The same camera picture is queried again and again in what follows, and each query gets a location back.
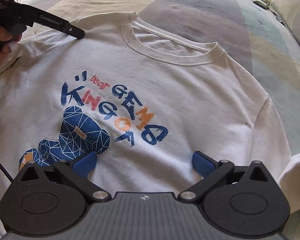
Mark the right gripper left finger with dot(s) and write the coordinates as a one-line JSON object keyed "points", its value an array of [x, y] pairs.
{"points": [[74, 174]]}

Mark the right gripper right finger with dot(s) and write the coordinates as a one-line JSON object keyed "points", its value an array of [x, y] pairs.
{"points": [[214, 174]]}

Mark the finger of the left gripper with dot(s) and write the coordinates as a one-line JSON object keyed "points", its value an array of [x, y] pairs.
{"points": [[59, 24]]}

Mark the white printed sweatshirt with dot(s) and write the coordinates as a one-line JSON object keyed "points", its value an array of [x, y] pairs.
{"points": [[143, 98]]}

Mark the person's left hand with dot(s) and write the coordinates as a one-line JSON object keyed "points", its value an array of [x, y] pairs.
{"points": [[6, 50]]}

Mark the pastel striped bed sheet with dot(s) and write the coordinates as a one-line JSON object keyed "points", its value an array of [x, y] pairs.
{"points": [[252, 36]]}

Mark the small dark object on bed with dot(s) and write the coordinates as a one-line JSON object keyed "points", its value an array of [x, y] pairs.
{"points": [[261, 4]]}

